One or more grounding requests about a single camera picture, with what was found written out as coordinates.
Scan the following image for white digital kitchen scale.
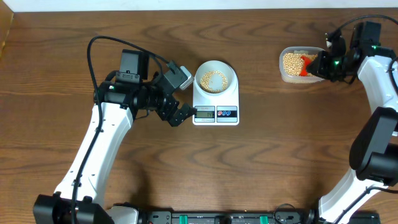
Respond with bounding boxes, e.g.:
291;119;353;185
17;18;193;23
193;83;240;126

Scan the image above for soybeans in grey bowl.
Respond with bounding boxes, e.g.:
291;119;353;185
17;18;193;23
200;70;229;93

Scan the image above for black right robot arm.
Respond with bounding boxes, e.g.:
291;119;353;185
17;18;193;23
305;16;397;223

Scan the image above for orange measuring scoop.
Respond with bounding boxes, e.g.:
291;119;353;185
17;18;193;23
299;55;312;77

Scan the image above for grey round bowl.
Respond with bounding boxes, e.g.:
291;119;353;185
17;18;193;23
194;60;238;95

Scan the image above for clear plastic container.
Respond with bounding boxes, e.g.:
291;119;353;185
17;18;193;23
279;47;323;84

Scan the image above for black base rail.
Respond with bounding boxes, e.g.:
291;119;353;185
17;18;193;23
136;210;382;224

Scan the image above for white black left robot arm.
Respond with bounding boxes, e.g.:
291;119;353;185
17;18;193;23
33;49;196;223

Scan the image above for pile of soybeans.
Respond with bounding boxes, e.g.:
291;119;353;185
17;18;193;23
282;53;317;77

